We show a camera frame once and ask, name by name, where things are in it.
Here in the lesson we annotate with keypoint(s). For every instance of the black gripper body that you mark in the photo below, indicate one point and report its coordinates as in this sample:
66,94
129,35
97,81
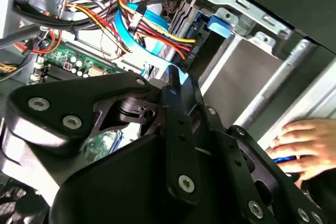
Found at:
118,187

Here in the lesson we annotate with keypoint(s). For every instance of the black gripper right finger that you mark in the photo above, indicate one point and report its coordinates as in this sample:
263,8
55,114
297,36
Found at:
236,155

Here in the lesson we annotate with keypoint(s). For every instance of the person's left hand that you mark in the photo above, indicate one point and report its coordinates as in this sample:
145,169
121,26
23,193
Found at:
315,145

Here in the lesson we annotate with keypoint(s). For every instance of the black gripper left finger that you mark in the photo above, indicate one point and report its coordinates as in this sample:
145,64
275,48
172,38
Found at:
52,95

